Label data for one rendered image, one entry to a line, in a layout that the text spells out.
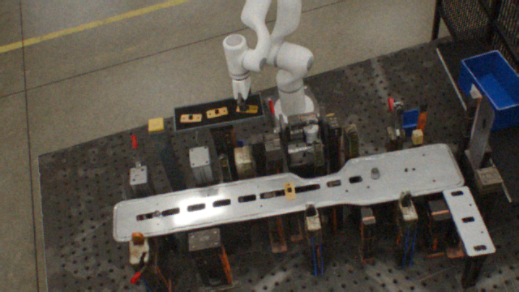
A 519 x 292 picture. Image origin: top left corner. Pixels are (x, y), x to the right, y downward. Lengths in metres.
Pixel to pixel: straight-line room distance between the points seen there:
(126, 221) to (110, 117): 1.92
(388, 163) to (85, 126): 2.42
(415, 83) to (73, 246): 1.83
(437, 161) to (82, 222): 1.60
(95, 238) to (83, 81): 2.00
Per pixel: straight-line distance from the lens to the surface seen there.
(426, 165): 2.51
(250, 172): 2.49
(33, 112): 4.61
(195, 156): 2.46
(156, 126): 2.54
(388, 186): 2.44
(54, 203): 3.07
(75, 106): 4.50
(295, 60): 2.63
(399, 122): 2.49
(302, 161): 2.56
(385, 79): 3.25
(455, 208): 2.41
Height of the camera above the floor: 2.98
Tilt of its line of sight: 50 degrees down
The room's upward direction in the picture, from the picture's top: 10 degrees counter-clockwise
